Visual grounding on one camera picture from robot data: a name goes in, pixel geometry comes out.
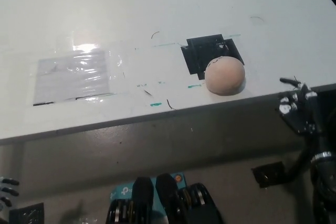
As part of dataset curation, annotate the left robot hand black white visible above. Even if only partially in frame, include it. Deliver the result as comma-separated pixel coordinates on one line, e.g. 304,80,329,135
0,176,20,212

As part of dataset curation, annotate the plastic-covered white paper sheet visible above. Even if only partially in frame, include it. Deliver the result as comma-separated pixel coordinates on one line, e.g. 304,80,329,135
32,47,124,107

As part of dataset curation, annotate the black tape mask patch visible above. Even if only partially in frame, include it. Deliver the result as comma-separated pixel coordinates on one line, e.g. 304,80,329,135
180,34,245,81

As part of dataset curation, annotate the black tape floor patch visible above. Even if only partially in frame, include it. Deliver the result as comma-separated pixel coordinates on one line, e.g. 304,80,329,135
9,202,45,224
251,162,292,188

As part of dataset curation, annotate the pink round dumpling toy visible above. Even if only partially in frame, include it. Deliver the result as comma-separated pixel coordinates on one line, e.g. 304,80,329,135
204,56,246,95

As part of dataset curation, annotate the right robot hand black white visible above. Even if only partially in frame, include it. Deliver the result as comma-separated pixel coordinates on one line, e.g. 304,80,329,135
275,77,333,161

